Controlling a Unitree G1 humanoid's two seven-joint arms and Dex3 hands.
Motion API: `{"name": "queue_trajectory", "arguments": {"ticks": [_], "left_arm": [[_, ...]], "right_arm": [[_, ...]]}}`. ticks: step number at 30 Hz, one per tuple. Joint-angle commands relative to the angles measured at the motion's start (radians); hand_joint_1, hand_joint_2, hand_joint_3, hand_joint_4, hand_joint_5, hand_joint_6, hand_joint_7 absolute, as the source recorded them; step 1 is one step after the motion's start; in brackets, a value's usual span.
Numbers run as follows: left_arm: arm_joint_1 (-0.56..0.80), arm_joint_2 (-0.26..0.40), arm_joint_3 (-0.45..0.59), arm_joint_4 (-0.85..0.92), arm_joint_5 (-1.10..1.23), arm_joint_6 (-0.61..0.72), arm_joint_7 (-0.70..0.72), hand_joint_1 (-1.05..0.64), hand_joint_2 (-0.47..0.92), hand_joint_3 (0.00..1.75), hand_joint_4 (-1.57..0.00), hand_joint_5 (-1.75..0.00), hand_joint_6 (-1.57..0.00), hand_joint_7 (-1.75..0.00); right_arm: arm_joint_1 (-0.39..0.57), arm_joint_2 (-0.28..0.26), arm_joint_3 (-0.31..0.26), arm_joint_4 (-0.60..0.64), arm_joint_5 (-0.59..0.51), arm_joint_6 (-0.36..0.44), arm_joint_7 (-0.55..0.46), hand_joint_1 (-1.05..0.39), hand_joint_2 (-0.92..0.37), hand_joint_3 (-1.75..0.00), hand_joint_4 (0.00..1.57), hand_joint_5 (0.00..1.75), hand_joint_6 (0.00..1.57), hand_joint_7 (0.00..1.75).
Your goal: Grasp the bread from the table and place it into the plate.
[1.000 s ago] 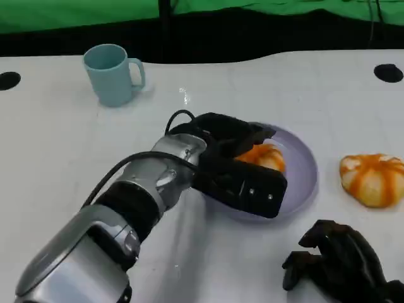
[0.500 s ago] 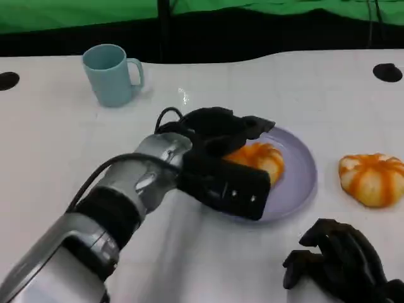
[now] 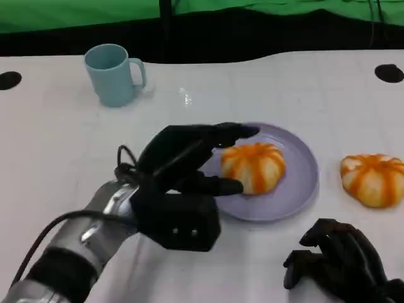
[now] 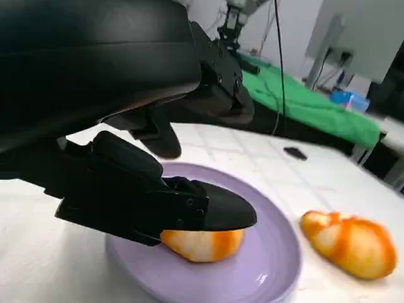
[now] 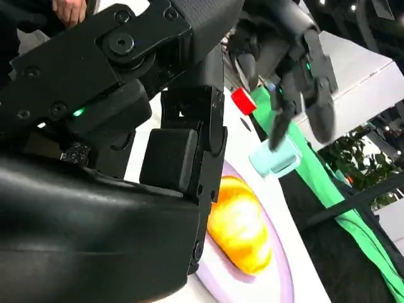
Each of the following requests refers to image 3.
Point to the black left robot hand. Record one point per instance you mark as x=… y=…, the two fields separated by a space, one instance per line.
x=176 y=154

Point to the pale green mug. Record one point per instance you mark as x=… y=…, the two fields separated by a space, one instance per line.
x=110 y=80

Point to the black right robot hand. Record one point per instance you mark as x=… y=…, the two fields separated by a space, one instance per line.
x=344 y=265

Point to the orange and white bread roll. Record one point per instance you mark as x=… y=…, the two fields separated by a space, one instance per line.
x=252 y=168
x=372 y=181

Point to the black upright pole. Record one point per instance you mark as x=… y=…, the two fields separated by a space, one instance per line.
x=165 y=28

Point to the green cloth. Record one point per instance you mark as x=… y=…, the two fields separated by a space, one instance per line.
x=79 y=12

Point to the lilac plate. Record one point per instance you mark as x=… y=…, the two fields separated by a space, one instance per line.
x=296 y=176

